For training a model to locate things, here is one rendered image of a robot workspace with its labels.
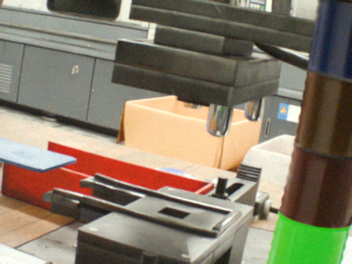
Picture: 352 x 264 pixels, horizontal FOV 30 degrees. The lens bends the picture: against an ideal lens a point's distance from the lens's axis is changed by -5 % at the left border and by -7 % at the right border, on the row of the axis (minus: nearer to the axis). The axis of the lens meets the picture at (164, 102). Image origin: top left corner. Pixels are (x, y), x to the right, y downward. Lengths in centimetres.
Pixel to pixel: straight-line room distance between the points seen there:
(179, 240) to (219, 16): 19
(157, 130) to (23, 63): 341
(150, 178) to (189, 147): 202
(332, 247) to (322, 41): 10
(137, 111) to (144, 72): 248
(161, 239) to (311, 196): 27
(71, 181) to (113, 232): 28
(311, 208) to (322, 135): 3
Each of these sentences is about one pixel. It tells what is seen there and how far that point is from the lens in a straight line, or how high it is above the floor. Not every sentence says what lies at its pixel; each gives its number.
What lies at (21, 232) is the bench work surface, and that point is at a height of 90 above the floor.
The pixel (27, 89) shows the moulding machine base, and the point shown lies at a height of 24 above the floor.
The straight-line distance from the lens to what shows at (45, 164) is 67.
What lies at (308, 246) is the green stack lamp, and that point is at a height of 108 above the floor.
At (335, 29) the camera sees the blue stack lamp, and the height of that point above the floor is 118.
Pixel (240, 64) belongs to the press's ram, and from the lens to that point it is 52.
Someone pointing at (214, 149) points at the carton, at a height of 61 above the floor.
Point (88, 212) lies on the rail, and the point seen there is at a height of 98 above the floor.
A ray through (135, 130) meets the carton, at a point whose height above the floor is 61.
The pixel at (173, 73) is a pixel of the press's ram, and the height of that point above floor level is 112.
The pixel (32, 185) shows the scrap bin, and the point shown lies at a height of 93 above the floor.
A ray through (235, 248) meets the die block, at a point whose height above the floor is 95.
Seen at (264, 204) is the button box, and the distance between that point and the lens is 97.
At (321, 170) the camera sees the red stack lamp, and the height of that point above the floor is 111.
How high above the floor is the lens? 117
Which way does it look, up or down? 8 degrees down
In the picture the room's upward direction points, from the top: 9 degrees clockwise
